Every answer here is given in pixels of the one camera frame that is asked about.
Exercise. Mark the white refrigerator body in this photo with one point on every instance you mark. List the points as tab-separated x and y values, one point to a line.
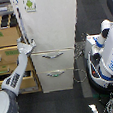
51	24

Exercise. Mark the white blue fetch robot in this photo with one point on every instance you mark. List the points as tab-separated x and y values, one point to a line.
99	58

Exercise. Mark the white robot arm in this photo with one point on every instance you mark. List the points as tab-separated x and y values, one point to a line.
11	85

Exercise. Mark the bottom fridge drawer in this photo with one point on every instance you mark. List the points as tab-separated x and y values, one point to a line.
57	80

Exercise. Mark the white fridge door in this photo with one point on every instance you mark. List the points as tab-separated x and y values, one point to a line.
52	25

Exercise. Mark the middle fridge drawer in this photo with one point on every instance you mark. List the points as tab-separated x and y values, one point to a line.
51	61

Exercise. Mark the wooden drawer cabinet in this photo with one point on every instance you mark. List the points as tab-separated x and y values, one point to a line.
9	33

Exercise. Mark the fridge drawer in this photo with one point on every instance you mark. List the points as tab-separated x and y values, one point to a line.
57	80
51	61

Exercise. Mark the green android sticker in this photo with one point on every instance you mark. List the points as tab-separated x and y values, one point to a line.
29	5

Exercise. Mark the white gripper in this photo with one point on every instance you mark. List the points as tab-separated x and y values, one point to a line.
24	48

